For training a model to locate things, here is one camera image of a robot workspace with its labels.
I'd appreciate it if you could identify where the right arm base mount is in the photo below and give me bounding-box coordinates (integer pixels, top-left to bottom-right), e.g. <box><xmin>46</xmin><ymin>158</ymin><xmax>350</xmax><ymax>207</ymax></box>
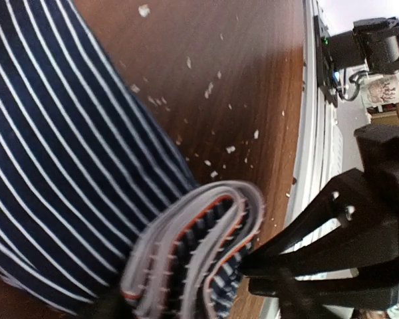
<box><xmin>314</xmin><ymin>15</ymin><xmax>399</xmax><ymax>107</ymax></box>

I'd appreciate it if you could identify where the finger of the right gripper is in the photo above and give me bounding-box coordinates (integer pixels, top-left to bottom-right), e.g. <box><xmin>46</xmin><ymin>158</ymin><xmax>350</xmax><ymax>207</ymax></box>
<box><xmin>249</xmin><ymin>275</ymin><xmax>399</xmax><ymax>318</ymax></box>

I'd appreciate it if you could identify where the striped navy underwear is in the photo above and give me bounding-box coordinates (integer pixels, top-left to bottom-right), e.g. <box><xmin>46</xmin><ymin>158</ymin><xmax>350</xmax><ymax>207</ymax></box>
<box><xmin>0</xmin><ymin>1</ymin><xmax>263</xmax><ymax>318</ymax></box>

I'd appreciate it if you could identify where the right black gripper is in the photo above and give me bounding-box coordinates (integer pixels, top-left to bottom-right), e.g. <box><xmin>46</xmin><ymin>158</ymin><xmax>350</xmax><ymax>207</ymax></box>
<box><xmin>241</xmin><ymin>124</ymin><xmax>399</xmax><ymax>306</ymax></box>

